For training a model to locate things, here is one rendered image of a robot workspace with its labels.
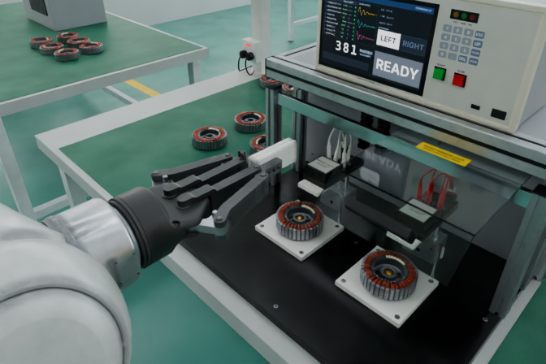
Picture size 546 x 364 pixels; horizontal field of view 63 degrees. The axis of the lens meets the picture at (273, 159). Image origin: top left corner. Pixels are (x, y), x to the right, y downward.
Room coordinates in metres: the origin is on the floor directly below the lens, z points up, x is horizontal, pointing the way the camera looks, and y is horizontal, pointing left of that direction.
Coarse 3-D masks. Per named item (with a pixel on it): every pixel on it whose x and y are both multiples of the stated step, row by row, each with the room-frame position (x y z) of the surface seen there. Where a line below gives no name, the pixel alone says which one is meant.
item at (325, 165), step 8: (312, 160) 0.89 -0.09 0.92; (320, 160) 0.89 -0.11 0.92; (328, 160) 0.89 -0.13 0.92; (312, 168) 0.86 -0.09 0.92; (320, 168) 0.86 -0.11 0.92; (328, 168) 0.86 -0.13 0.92; (304, 176) 0.87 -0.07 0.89; (312, 176) 0.86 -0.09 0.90; (320, 176) 0.84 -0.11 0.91; (328, 176) 0.84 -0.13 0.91; (304, 184) 0.85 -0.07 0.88; (312, 184) 0.85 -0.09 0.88; (320, 184) 0.84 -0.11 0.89; (312, 192) 0.83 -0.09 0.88; (320, 192) 0.82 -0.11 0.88
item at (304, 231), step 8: (280, 208) 0.84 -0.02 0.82; (288, 208) 0.85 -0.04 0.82; (296, 208) 0.85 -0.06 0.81; (304, 208) 0.85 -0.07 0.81; (280, 216) 0.81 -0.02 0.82; (288, 216) 0.84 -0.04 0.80; (296, 216) 0.83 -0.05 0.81; (304, 216) 0.82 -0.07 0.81; (312, 216) 0.83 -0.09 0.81; (320, 216) 0.81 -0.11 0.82; (280, 224) 0.79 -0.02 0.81; (288, 224) 0.78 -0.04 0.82; (296, 224) 0.78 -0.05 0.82; (304, 224) 0.79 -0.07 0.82; (312, 224) 0.78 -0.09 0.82; (320, 224) 0.79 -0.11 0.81; (280, 232) 0.79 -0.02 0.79; (288, 232) 0.77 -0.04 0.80; (296, 232) 0.77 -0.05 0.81; (304, 232) 0.77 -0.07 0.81; (312, 232) 0.77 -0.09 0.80; (320, 232) 0.79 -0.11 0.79
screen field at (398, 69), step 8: (376, 56) 0.86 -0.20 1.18; (384, 56) 0.85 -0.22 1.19; (392, 56) 0.84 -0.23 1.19; (376, 64) 0.86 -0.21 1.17; (384, 64) 0.85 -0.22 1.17; (392, 64) 0.83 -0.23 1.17; (400, 64) 0.82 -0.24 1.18; (408, 64) 0.81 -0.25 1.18; (416, 64) 0.80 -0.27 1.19; (376, 72) 0.86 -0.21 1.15; (384, 72) 0.84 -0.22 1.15; (392, 72) 0.83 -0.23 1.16; (400, 72) 0.82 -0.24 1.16; (408, 72) 0.81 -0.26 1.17; (416, 72) 0.80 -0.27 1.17; (400, 80) 0.82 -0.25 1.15; (408, 80) 0.81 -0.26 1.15; (416, 80) 0.80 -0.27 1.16
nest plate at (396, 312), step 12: (360, 264) 0.70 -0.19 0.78; (348, 276) 0.66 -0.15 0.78; (420, 276) 0.66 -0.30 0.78; (348, 288) 0.63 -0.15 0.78; (360, 288) 0.63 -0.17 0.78; (420, 288) 0.63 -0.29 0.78; (432, 288) 0.63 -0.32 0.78; (360, 300) 0.60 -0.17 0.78; (372, 300) 0.60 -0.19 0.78; (384, 300) 0.60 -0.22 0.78; (408, 300) 0.60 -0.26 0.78; (420, 300) 0.60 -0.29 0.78; (384, 312) 0.57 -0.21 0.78; (396, 312) 0.57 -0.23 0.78; (408, 312) 0.57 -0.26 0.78; (396, 324) 0.55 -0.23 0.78
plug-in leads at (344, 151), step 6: (342, 132) 0.94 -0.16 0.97; (330, 144) 0.93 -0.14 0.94; (342, 144) 0.95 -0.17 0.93; (348, 144) 0.96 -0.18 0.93; (330, 150) 0.93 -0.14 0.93; (336, 150) 0.91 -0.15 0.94; (342, 150) 0.95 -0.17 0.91; (348, 150) 0.91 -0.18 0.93; (330, 156) 0.92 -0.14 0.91; (336, 156) 0.90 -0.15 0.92; (342, 156) 0.90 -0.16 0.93; (348, 156) 0.91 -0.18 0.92; (342, 162) 0.89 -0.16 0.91
